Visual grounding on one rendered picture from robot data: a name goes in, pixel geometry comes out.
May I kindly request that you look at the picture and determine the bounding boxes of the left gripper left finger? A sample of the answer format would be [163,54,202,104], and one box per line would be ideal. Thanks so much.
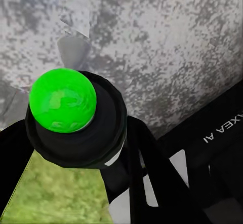
[0,120,35,216]

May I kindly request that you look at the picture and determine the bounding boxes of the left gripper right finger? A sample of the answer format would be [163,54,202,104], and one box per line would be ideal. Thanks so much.
[126,116,212,224]

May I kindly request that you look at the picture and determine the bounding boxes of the insectifuge atomizer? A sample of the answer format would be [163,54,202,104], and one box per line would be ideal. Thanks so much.
[25,35,127,169]

